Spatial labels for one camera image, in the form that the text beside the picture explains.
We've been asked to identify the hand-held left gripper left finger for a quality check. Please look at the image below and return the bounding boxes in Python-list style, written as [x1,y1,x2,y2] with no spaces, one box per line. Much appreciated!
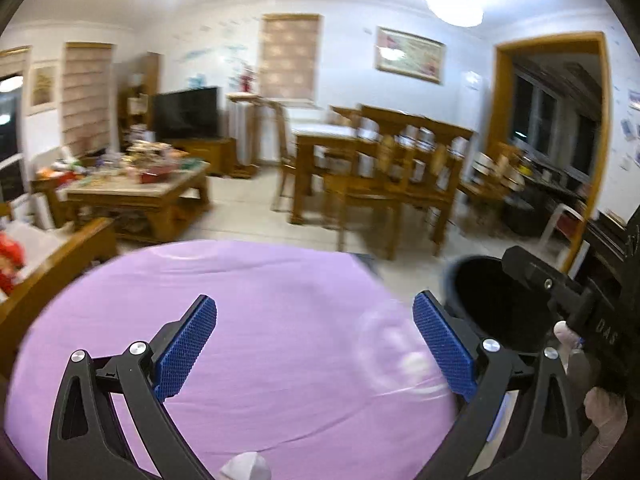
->
[47,294,218,480]

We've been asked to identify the purple tablecloth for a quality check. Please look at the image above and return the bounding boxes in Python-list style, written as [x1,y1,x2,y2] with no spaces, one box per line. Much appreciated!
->
[4,240,463,480]

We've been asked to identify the red packet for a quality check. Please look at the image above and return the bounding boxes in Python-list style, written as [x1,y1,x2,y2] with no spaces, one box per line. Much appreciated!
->
[0,232,26,296]

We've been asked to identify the beige window blind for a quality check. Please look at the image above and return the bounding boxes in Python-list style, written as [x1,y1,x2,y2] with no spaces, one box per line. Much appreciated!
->
[62,42,113,156]
[0,46,31,78]
[260,14,321,98]

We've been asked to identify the wooden coffee table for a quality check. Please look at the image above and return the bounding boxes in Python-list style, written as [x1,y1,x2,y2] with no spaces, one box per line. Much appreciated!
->
[65,162,213,243]

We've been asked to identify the large framed wall picture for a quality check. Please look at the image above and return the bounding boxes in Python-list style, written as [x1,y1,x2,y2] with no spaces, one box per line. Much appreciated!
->
[375,26,447,85]

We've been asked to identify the pile of coffee table clutter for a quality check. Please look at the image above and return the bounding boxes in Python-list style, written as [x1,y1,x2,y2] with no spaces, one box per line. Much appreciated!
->
[55,142,208,186]

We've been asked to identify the person's right hand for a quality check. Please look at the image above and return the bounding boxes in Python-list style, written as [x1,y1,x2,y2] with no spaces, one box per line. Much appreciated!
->
[552,320,628,480]

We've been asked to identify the wooden dining chair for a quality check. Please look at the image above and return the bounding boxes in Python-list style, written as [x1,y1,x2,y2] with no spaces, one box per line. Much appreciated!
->
[272,100,303,211]
[460,142,526,231]
[400,120,475,256]
[325,135,416,256]

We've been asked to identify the wooden television cabinet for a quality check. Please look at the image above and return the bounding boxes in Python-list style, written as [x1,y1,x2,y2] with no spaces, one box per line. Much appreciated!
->
[165,137,238,177]

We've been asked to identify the paper notes on wall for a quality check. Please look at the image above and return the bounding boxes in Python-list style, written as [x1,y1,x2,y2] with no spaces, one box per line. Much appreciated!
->
[620,90,640,171]

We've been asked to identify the wooden bookshelf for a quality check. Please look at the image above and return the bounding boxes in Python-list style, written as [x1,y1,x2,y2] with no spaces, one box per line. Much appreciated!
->
[120,52,163,148]

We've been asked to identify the clear plastic container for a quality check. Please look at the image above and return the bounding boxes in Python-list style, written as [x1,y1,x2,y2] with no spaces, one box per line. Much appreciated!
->
[357,297,453,401]

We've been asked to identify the wooden sofa with white cushions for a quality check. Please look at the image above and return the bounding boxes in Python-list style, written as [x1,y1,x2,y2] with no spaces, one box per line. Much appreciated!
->
[0,205,118,321]

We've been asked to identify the black television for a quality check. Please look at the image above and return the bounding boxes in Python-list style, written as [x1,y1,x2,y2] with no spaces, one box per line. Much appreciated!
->
[152,86,222,142]

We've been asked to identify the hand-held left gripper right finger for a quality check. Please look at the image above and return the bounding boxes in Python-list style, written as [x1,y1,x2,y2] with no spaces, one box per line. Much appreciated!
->
[412,290,583,480]

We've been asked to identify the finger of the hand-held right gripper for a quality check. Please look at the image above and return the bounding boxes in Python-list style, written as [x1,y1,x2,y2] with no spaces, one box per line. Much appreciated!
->
[501,245,596,326]

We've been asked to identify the white frame chair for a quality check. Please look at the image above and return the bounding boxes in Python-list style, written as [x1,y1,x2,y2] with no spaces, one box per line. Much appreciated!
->
[540,203,591,273]

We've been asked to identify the wooden dining table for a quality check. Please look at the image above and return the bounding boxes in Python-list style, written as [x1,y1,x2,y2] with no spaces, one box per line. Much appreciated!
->
[290,122,381,226]

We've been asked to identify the dark room window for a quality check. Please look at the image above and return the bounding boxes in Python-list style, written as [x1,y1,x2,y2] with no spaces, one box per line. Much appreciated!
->
[510,60,603,181]

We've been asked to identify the yellow wooden door frame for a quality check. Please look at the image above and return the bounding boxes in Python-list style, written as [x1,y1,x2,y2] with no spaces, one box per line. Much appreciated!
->
[492,31,613,271]

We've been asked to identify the dark side table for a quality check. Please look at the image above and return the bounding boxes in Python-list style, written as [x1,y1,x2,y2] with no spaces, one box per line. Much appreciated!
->
[505,160,601,236]

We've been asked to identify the glass balcony door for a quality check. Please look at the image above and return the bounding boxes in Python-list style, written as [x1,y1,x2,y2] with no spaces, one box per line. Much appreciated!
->
[0,75,26,203]

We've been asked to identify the small framed wall picture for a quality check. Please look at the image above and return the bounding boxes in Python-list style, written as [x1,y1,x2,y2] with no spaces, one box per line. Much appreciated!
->
[29,62,58,111]

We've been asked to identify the black trash bin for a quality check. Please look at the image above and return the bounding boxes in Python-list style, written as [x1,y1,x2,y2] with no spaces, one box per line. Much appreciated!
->
[440,255,556,356]

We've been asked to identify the white radiator cabinet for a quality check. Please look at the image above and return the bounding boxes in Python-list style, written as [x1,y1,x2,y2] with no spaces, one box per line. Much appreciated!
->
[227,92,273,178]

